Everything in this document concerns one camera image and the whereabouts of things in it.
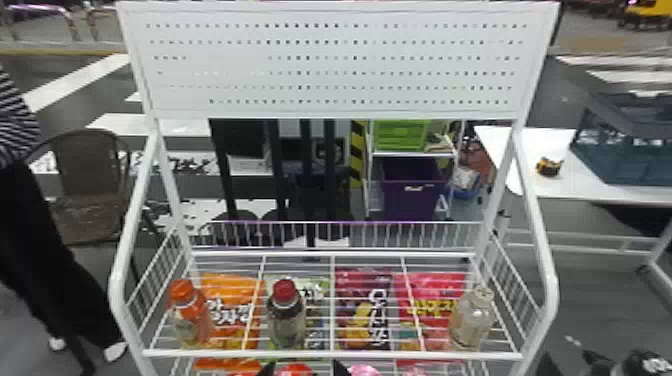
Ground orange snack packet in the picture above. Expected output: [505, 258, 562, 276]
[190, 272, 267, 374]

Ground yellow tape measure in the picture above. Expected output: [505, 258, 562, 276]
[535, 155, 565, 179]

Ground maroon snack packet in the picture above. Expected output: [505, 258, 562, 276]
[334, 268, 396, 351]

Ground striped post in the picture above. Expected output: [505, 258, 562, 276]
[348, 120, 369, 189]

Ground orange bottle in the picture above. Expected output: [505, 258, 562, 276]
[166, 277, 217, 349]

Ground green snack packet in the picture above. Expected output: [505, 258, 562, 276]
[263, 274, 333, 351]

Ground white side table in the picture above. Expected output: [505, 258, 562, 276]
[473, 124, 672, 308]

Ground green crate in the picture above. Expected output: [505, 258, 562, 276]
[372, 120, 433, 154]

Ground blue crate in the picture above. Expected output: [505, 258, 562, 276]
[570, 91, 672, 188]

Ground purple crate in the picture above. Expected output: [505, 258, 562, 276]
[379, 156, 449, 222]

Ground brown chair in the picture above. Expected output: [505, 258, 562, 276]
[25, 127, 134, 248]

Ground person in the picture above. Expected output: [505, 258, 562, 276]
[0, 65, 130, 376]

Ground red capped clear bottle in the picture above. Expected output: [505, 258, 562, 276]
[265, 277, 308, 351]

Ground pink snack packet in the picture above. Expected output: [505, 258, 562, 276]
[393, 271, 470, 369]

